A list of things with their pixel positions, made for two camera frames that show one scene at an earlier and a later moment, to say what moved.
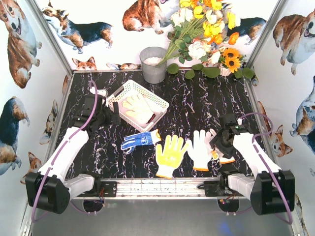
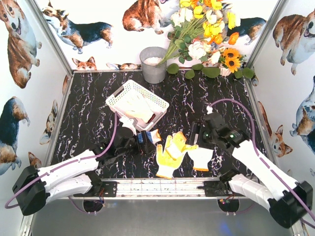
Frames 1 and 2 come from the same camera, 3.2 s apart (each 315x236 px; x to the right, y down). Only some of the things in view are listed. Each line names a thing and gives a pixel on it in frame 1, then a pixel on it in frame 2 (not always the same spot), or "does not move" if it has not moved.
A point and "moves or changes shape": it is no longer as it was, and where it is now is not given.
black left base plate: [110, 189] does not move
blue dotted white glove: [144, 138] does not move
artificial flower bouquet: [201, 31] does not move
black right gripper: [220, 145] to [195, 133]
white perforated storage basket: [139, 108] does not move
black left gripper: [111, 115] to [143, 142]
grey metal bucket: [150, 57] does not move
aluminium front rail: [168, 189] does not move
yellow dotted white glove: [171, 159] moves or changes shape
